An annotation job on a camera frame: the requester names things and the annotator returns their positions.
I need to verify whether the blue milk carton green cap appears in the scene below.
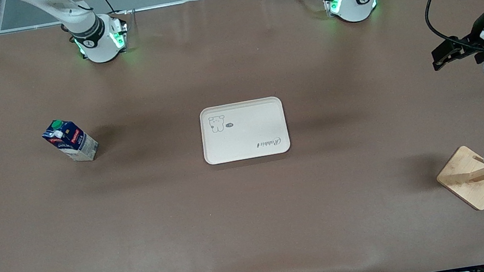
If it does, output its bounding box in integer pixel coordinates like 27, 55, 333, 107
39, 114, 101, 168

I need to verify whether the cream tray with bear print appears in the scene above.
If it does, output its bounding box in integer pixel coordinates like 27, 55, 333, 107
197, 95, 292, 166

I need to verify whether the brown table cover sheet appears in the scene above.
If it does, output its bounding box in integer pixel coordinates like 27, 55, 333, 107
0, 0, 484, 272

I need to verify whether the black cable at right base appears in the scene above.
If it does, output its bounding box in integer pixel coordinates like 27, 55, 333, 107
59, 0, 128, 24

